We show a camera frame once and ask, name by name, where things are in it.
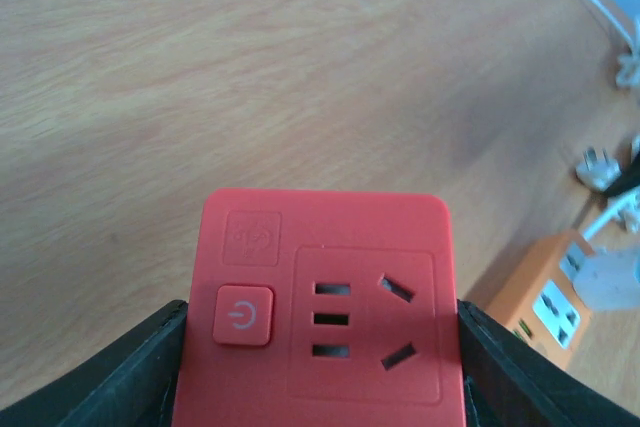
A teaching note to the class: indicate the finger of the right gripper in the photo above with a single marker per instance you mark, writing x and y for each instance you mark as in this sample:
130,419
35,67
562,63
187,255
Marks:
628,180

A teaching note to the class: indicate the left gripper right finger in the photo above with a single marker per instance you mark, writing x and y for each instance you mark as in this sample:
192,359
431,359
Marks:
507,383

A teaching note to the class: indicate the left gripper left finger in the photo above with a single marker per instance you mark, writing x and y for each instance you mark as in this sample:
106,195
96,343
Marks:
131,382

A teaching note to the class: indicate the orange power strip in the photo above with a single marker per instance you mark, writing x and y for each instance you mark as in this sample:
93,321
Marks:
538,303

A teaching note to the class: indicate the white usb charger plug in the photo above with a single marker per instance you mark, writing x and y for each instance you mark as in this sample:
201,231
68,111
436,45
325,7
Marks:
609,281

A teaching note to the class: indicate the red cube plug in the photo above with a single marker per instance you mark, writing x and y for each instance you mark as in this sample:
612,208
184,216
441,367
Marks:
317,308

